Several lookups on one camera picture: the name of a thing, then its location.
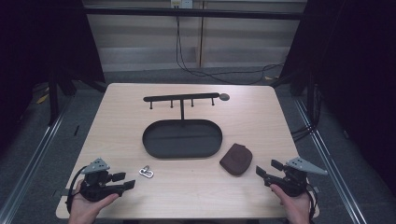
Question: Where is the black key rack with tray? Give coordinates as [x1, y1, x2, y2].
[142, 91, 231, 160]

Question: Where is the bundle of black floor cables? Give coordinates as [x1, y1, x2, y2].
[290, 83, 323, 144]

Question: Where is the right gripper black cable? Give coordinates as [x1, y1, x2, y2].
[305, 182, 319, 222]

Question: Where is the metal floor rail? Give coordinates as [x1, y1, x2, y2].
[293, 97, 370, 224]
[0, 92, 78, 224]

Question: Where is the person's right hand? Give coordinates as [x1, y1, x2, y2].
[269, 183, 312, 224]

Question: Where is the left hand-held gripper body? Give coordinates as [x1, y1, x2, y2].
[78, 157, 126, 203]

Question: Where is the yellow floor tape piece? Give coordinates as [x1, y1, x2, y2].
[35, 92, 50, 105]

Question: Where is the white wall power outlet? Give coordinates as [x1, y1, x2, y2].
[170, 0, 194, 9]

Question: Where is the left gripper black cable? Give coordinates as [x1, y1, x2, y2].
[64, 165, 89, 215]

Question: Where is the silver keychain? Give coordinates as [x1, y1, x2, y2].
[138, 164, 155, 179]

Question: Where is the long black wall cable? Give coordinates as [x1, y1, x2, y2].
[175, 15, 285, 86]

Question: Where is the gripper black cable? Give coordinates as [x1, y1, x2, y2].
[64, 165, 89, 215]
[305, 182, 319, 222]

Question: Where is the brown leather pouch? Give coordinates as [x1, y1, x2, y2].
[219, 143, 253, 177]

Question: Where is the person's left hand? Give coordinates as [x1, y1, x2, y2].
[67, 179, 120, 224]

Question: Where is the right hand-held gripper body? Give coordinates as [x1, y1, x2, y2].
[270, 157, 329, 198]

